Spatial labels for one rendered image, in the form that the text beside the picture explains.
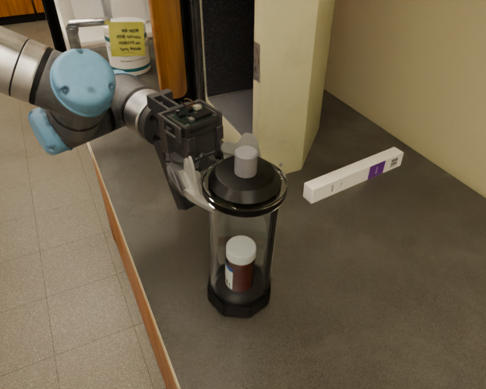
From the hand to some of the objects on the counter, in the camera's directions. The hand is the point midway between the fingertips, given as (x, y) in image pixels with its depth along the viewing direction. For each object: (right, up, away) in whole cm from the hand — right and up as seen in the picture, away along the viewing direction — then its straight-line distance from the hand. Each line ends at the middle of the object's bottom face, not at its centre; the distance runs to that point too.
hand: (243, 194), depth 55 cm
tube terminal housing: (+8, +15, +52) cm, 55 cm away
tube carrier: (-1, -15, +12) cm, 19 cm away
